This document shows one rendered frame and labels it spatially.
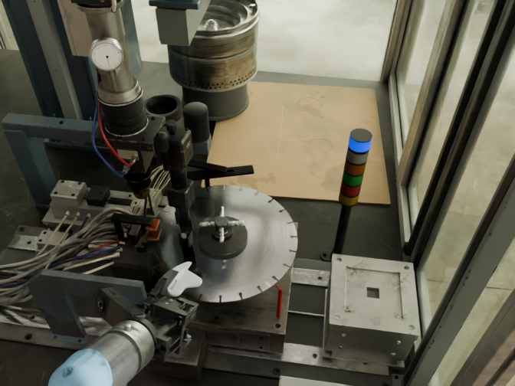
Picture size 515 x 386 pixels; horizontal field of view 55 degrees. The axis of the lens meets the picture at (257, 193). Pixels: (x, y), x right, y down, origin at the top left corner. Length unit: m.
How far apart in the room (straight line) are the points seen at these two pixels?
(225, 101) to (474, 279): 1.11
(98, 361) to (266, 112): 1.25
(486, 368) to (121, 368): 0.50
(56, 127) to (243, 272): 0.59
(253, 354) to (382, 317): 0.30
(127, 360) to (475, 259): 0.50
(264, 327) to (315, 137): 0.79
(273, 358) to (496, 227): 0.62
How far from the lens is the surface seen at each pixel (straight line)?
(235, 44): 1.55
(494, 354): 0.77
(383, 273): 1.14
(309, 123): 1.73
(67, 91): 1.58
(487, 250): 0.76
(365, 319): 1.06
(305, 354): 1.17
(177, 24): 1.16
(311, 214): 1.43
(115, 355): 0.72
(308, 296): 1.25
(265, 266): 1.05
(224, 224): 1.05
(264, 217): 1.14
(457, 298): 0.84
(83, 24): 0.91
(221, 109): 1.70
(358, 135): 1.05
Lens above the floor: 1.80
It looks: 45 degrees down
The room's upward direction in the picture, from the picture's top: 1 degrees clockwise
